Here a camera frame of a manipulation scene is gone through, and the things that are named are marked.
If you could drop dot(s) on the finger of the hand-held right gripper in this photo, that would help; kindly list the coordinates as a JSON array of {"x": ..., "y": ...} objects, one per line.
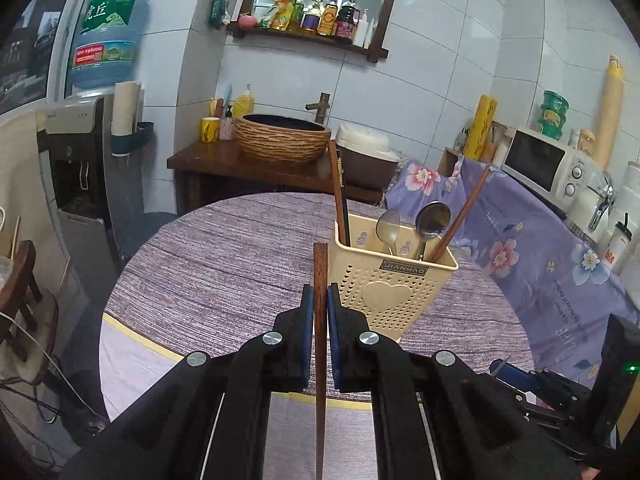
[{"x": 515, "y": 379}]

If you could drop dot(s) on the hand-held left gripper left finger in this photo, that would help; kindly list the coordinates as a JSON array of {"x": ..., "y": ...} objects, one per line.
[{"x": 307, "y": 310}]

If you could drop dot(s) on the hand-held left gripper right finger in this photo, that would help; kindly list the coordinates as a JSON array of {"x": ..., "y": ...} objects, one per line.
[{"x": 334, "y": 340}]

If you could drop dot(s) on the beige plastic utensil holder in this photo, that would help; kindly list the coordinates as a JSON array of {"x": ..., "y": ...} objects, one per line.
[{"x": 390, "y": 300}]

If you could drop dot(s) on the dark metal spoon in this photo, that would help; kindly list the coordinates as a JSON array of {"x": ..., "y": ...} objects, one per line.
[{"x": 432, "y": 220}]

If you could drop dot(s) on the black chopstick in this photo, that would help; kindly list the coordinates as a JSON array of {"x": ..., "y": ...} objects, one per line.
[{"x": 346, "y": 225}]

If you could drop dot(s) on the purple woven tablecloth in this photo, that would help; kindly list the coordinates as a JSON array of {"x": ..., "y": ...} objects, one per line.
[{"x": 225, "y": 250}]

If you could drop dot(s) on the white bottle with black cap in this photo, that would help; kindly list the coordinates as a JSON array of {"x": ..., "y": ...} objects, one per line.
[{"x": 616, "y": 247}]

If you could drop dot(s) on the pale metal spoon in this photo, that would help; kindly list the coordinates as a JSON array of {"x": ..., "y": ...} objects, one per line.
[{"x": 388, "y": 227}]

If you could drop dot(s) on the purple floral cloth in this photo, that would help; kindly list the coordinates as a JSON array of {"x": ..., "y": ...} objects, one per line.
[{"x": 525, "y": 240}]

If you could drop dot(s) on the brown and white rice cooker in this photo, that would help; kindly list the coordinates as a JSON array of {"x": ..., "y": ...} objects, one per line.
[{"x": 367, "y": 155}]

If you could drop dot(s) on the woven pattern wash basin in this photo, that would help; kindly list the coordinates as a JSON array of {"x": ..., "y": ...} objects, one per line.
[{"x": 280, "y": 142}]

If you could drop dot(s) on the dark wooden washstand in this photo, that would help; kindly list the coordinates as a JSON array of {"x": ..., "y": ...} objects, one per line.
[{"x": 210, "y": 165}]

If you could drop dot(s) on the pink cup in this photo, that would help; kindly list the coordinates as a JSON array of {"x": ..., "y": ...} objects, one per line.
[{"x": 226, "y": 130}]

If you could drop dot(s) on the bronze bamboo faucet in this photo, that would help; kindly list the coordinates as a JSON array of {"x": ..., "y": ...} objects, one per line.
[{"x": 322, "y": 110}]

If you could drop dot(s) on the small wooden box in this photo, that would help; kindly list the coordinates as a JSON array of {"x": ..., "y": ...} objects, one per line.
[{"x": 447, "y": 162}]

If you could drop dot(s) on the white microwave oven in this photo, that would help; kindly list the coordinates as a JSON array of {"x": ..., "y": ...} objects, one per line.
[{"x": 535, "y": 160}]

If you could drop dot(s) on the amber jar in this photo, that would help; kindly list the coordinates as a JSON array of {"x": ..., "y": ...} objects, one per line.
[{"x": 587, "y": 142}]

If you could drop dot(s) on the yellow soap pump bottle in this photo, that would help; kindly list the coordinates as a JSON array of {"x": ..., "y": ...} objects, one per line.
[{"x": 243, "y": 105}]

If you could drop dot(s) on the white lidded jar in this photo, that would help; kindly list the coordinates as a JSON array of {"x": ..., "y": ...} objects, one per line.
[{"x": 574, "y": 138}]

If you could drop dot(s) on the blue toothbrush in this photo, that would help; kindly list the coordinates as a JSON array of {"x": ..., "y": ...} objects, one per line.
[{"x": 227, "y": 97}]

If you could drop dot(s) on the green instant noodle bowl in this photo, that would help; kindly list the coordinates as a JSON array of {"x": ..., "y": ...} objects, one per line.
[
  {"x": 553, "y": 116},
  {"x": 556, "y": 101},
  {"x": 551, "y": 131}
]

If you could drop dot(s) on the tall yellow paper cup stack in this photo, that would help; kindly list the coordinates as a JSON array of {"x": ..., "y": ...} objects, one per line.
[{"x": 610, "y": 115}]

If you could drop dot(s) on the teal cup holder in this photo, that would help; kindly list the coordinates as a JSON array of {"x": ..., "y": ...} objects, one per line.
[{"x": 140, "y": 140}]

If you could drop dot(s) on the yellow wrap roll box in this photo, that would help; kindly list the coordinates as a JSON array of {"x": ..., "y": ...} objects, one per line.
[{"x": 480, "y": 127}]

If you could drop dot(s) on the white paper cup stack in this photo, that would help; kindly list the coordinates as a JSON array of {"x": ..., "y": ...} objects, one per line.
[{"x": 125, "y": 110}]

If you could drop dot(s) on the white squeeze bottle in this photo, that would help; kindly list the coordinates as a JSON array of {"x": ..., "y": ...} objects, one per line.
[
  {"x": 360, "y": 30},
  {"x": 370, "y": 35}
]

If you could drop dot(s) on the dark wooden chair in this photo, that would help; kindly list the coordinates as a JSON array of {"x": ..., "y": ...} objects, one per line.
[{"x": 20, "y": 275}]

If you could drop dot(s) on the dark soy sauce bottle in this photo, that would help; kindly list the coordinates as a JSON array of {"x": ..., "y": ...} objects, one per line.
[{"x": 346, "y": 22}]

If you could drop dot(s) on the amber sauce bottle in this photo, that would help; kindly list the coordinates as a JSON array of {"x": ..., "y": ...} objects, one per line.
[{"x": 327, "y": 19}]

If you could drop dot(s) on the yellow oil bottle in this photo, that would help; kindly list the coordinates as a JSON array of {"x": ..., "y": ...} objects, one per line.
[{"x": 311, "y": 17}]

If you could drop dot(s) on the yellow pouch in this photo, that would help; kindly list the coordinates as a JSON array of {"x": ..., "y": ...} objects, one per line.
[{"x": 281, "y": 16}]

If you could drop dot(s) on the pink round ornament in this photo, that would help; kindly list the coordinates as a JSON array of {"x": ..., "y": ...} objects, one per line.
[{"x": 248, "y": 20}]

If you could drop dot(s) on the green glass bottle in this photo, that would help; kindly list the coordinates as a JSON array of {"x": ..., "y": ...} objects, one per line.
[{"x": 298, "y": 10}]

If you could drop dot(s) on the white water dispenser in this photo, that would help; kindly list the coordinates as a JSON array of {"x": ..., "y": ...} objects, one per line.
[{"x": 70, "y": 125}]

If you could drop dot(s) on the green hanging packet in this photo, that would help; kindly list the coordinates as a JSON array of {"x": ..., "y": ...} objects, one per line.
[{"x": 218, "y": 5}]

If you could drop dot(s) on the blue water bottle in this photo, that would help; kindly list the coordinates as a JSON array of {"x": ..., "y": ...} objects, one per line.
[{"x": 107, "y": 35}]

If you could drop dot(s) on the dark photo panel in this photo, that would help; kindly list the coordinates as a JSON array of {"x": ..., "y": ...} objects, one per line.
[{"x": 30, "y": 45}]

